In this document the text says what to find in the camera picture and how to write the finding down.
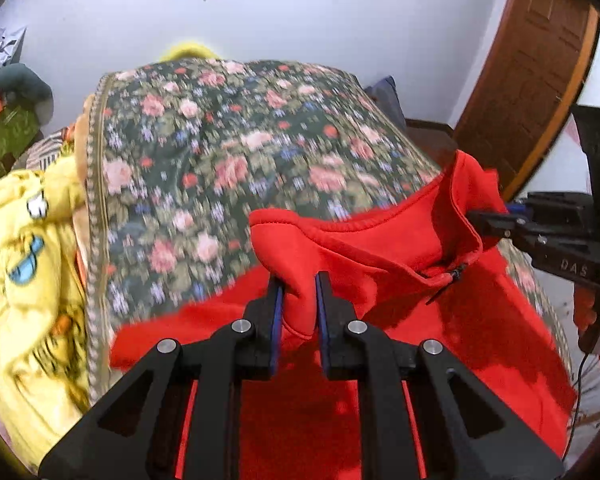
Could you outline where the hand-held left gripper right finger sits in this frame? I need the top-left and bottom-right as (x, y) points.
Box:
(314, 271), (566, 480)

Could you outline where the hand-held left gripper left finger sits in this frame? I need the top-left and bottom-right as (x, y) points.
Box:
(37, 272), (286, 480)

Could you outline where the red zip jacket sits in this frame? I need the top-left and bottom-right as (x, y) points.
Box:
(109, 149), (581, 480)

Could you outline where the person's right hand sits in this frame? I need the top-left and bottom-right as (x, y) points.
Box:
(575, 285), (600, 356)

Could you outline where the brown wooden door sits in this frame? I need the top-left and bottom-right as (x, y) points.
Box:
(452, 0), (600, 201)

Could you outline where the dark blue cloth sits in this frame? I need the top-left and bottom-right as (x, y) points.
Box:
(364, 76), (407, 131)

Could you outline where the floral bedspread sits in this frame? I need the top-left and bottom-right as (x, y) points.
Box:
(82, 59), (576, 406)

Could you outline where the yellow cartoon blanket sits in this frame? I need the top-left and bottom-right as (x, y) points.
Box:
(0, 157), (93, 476)

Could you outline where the yellow hoop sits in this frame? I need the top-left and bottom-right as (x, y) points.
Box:
(159, 37), (221, 63)

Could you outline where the striped cloth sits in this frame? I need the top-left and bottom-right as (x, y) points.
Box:
(25, 130), (78, 173)

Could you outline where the dark grey pillow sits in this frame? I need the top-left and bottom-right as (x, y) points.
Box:
(0, 64), (55, 126)

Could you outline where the thin black cable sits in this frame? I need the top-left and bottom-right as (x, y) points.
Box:
(562, 352), (591, 458)

